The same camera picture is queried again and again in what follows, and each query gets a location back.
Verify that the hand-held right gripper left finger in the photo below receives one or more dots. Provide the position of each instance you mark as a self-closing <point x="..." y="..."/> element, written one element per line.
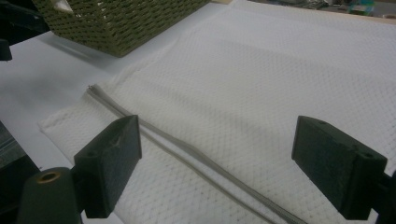
<point x="107" y="168"/>

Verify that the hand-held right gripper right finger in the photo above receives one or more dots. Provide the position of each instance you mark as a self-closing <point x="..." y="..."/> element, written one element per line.
<point x="336" y="168"/>

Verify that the green woven basket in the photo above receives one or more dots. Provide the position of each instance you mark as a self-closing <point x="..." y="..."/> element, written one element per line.
<point x="124" y="25"/>

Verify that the white mesh laundry bag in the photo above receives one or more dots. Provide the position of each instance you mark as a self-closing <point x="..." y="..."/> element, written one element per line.
<point x="233" y="93"/>

